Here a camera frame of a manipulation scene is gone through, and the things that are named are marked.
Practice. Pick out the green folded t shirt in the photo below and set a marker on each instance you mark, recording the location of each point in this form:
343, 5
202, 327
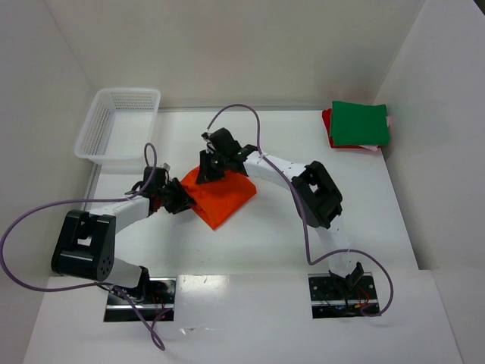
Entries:
359, 125

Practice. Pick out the orange t shirt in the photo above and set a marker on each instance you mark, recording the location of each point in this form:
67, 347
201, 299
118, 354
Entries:
217, 201

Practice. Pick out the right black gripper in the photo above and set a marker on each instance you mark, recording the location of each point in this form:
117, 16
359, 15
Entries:
210, 164

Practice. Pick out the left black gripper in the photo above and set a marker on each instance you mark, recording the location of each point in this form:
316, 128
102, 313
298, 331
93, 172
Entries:
174, 197

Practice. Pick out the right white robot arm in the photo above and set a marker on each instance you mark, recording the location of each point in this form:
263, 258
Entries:
317, 198

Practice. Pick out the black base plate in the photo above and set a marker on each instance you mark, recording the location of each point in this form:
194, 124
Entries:
327, 303
159, 301

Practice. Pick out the red folded t shirt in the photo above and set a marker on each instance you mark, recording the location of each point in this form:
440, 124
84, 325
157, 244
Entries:
326, 117

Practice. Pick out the white plastic basket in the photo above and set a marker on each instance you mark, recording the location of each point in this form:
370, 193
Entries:
119, 123

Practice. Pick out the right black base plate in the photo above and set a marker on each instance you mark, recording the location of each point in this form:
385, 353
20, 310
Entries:
327, 303

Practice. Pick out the pink folded t shirt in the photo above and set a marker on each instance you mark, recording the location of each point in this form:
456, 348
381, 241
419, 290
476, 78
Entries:
375, 148

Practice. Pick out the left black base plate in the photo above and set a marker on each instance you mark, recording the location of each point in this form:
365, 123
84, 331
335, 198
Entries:
159, 301

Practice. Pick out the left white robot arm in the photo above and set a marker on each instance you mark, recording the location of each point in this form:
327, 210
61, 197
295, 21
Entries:
86, 243

